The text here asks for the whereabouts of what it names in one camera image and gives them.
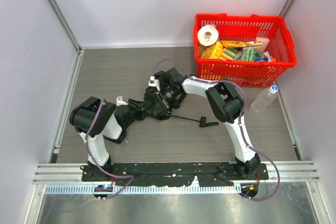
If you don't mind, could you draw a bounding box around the white box in basket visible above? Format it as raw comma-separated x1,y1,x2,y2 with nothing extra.
254,37,269,53

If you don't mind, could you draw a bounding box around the yellow snack package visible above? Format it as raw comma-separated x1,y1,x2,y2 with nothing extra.
219,40,262,48

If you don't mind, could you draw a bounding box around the aluminium frame rail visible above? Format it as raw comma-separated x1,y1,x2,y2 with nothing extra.
25,161,324,223

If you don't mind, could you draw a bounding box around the yellow green sponge pack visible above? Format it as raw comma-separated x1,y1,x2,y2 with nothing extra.
201,41,239,61

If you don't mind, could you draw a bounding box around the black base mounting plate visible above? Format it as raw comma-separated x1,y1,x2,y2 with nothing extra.
81,161,270,188

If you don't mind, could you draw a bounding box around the clear plastic water bottle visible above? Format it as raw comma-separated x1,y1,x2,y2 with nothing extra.
250,85,279,113

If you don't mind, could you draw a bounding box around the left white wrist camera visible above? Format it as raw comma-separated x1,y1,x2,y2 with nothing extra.
116,96,128,106

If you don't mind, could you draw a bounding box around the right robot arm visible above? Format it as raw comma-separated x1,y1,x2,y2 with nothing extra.
149,68,260,178

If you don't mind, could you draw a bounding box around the black folding umbrella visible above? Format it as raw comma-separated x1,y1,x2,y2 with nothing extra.
128,87,219,128

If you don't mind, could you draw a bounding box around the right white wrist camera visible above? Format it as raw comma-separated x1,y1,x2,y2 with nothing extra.
148,76,160,91

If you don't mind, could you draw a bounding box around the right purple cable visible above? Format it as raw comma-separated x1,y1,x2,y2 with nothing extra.
153,58,281,202

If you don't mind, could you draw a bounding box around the red plastic shopping basket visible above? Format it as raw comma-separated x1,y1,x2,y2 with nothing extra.
193,14,297,87

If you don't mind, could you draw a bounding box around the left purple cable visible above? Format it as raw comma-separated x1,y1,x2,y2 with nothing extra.
85,99,136,201

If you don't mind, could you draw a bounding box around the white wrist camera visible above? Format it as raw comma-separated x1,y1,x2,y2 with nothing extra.
148,76,160,91
116,96,128,106

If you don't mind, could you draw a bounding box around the green striped package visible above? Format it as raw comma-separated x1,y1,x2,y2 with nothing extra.
241,47,262,62

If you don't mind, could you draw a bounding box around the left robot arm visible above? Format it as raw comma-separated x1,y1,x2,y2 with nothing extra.
69,97,144,176

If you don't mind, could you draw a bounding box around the purple cable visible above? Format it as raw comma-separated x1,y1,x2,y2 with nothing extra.
85,99,136,201
153,58,281,202

